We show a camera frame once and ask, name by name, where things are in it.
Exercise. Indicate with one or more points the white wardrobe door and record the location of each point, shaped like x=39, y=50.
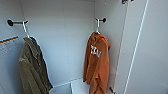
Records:
x=150, y=50

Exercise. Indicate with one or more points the white wardrobe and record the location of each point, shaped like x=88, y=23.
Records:
x=66, y=40

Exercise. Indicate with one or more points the white inner shelf unit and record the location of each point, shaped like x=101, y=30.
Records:
x=71, y=87

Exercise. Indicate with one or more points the white hanger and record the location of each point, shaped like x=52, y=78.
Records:
x=25, y=28

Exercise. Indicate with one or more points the black clothes hook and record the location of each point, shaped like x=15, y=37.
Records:
x=11, y=22
x=102, y=20

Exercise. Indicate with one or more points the small dark door hinge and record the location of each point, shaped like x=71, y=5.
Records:
x=111, y=89
x=125, y=1

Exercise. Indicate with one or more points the orange hooded sweater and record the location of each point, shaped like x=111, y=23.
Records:
x=98, y=66

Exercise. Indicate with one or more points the orange white label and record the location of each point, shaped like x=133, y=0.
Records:
x=8, y=45

